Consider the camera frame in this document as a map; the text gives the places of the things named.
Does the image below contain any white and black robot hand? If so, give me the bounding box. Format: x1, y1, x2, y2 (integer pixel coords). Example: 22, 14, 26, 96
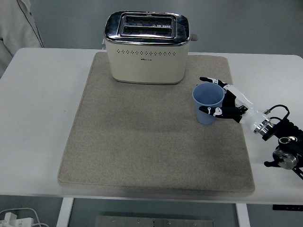
198, 77, 267, 130

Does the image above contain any blue ribbed plastic cup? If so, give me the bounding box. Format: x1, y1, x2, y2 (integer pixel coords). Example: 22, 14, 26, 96
192, 82, 225, 125

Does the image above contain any cream and chrome toaster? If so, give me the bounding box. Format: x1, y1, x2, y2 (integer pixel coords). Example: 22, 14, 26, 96
102, 11, 199, 86

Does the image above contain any black table control panel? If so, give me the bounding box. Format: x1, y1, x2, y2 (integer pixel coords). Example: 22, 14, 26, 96
272, 204, 303, 211

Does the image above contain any beige fabric table mat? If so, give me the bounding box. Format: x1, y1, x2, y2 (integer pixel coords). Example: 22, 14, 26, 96
57, 51, 256, 197

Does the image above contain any white table leg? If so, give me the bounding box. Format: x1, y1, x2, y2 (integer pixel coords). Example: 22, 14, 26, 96
235, 202, 250, 227
56, 197, 74, 227

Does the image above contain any grey metal plate with screws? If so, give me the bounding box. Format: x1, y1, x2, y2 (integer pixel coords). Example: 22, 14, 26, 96
94, 215, 215, 227

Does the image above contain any person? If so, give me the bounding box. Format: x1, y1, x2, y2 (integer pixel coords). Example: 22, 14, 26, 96
0, 0, 45, 79

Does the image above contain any white power strip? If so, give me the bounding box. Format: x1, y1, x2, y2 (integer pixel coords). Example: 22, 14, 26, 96
0, 212, 34, 227

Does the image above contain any white cable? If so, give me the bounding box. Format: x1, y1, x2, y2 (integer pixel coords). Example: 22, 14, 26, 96
0, 207, 49, 227

